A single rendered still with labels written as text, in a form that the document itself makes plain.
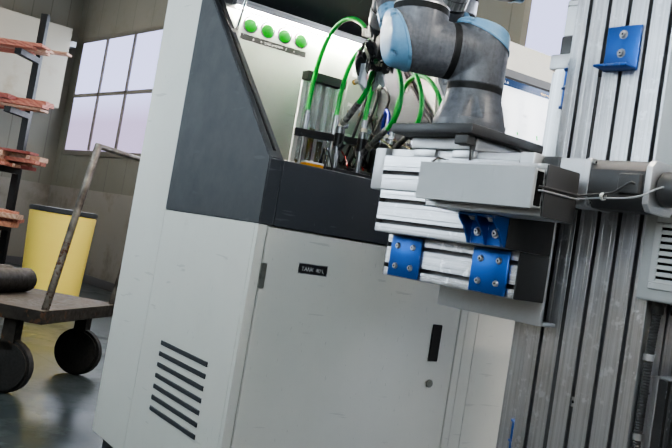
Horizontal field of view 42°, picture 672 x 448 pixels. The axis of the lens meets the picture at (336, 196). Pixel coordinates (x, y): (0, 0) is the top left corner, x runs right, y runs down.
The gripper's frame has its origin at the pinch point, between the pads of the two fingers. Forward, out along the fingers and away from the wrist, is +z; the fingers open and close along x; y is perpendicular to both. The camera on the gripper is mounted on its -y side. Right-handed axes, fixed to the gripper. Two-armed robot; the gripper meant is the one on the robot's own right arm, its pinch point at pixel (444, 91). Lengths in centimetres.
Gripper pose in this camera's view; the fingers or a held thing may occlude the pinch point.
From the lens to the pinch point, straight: 232.9
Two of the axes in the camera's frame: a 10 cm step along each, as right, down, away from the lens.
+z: -1.6, 9.8, -0.5
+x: 8.2, 1.7, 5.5
